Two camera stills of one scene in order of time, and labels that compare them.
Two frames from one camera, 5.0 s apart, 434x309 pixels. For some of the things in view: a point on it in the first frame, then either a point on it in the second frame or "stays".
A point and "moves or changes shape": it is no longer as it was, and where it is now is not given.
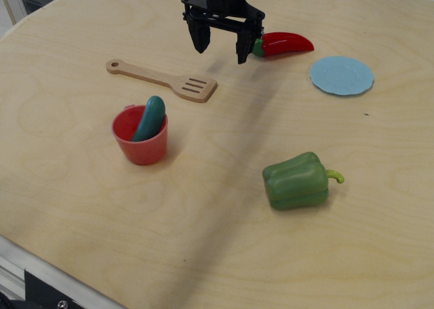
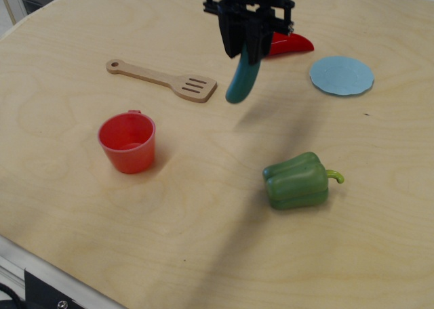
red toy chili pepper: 276,43 stays
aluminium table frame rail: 15,260 stays
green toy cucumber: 152,120 to 243,78
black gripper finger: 200,33 to 232,17
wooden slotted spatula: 195,89 stays
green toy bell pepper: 300,181 stays
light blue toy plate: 341,75 stays
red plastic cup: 146,152 moves or changes shape
